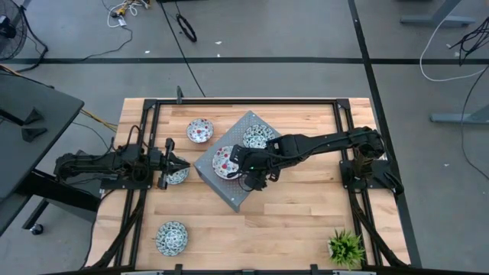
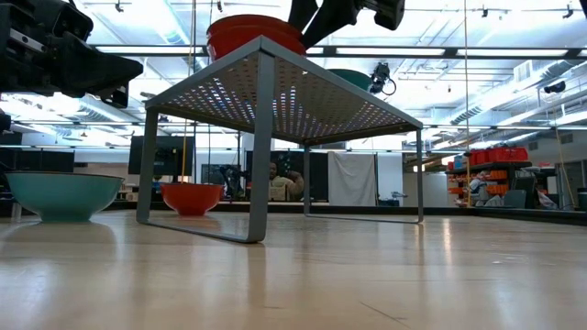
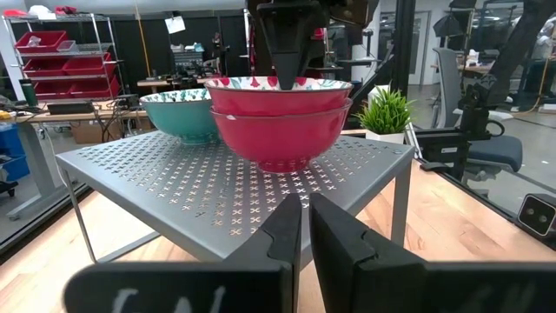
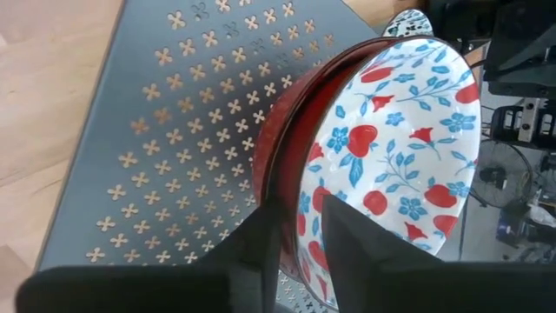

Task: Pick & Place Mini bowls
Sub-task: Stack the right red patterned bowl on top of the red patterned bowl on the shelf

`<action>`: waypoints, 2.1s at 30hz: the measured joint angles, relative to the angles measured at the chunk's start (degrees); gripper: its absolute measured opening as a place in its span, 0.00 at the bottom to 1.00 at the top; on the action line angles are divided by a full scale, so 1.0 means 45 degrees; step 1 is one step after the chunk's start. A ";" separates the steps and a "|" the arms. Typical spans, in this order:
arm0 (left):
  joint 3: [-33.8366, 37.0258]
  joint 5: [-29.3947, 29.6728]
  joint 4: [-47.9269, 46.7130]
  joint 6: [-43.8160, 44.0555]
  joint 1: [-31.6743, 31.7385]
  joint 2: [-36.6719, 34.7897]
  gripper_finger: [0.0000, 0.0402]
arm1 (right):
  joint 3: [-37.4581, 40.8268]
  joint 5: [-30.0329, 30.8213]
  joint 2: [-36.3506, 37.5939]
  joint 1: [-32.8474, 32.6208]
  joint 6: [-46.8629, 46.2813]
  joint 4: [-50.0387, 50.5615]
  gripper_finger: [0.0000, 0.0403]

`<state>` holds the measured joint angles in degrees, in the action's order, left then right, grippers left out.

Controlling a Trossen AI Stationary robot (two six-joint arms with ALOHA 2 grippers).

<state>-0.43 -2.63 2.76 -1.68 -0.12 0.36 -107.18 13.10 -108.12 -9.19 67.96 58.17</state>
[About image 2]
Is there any white hanging cloth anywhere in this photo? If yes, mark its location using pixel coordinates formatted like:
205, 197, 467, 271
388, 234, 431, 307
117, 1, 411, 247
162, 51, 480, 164
327, 151, 379, 207

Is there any red plastic storage bin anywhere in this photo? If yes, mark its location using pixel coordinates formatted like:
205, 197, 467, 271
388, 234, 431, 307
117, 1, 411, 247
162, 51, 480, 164
470, 147, 529, 165

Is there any red floral mini bowl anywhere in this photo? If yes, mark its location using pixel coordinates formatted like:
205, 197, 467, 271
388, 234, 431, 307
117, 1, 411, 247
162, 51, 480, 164
160, 181, 225, 217
205, 14, 305, 36
206, 25, 307, 61

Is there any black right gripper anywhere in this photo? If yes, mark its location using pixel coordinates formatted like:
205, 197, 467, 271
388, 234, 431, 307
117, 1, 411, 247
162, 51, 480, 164
287, 0, 407, 50

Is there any shelving rack with bins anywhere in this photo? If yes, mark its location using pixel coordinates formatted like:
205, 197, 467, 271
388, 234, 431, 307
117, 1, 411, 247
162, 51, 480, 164
445, 146, 534, 208

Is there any black mounted camera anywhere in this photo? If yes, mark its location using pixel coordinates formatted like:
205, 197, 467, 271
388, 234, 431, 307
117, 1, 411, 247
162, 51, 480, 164
368, 61, 398, 97

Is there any person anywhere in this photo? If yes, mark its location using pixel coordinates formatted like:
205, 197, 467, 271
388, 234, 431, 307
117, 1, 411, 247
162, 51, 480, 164
267, 159, 305, 203

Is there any dark partition panel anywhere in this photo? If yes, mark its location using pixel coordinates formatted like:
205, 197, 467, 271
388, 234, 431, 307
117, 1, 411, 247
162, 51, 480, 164
245, 149, 329, 203

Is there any grey perforated metal shelf riser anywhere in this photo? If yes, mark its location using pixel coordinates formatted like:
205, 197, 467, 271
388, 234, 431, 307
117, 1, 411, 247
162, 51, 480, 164
136, 35, 425, 244

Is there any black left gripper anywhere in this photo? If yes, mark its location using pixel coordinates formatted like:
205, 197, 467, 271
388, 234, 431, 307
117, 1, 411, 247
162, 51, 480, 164
0, 0, 145, 109

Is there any black ceiling fixture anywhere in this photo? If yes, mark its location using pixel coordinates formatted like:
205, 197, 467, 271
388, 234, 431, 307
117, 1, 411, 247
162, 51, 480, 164
542, 80, 568, 95

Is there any teal floral mini bowl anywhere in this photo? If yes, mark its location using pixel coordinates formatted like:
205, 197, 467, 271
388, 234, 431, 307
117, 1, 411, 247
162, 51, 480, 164
5, 170, 126, 225
327, 68, 373, 93

